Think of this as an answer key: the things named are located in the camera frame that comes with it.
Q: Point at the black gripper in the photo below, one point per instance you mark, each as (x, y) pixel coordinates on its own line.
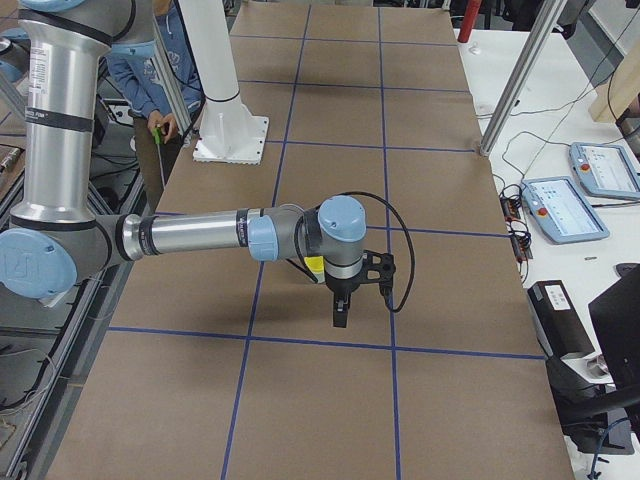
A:
(342, 286)

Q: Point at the yellow plastic cup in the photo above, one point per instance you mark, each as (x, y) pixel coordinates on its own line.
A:
(316, 267)

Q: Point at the black box with label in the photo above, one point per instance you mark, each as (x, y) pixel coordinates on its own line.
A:
(559, 329)

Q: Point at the near teach pendant tablet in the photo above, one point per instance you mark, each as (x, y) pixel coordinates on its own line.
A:
(562, 211)

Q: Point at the teach pendant tablet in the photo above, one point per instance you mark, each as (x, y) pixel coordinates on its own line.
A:
(605, 170)
(562, 211)

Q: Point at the long reacher grabber tool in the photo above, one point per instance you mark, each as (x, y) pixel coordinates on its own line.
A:
(157, 135)

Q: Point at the black monitor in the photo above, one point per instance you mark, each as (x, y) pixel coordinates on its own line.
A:
(615, 318)

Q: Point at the far teach pendant tablet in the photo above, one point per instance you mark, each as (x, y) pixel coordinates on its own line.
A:
(605, 170)

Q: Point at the person in blue hoodie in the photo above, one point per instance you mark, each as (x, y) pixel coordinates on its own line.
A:
(140, 84)

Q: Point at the red cylinder bottle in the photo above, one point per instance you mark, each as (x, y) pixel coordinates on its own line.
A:
(469, 19)

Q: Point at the aluminium frame post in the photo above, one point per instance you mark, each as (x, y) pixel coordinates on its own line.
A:
(535, 42)

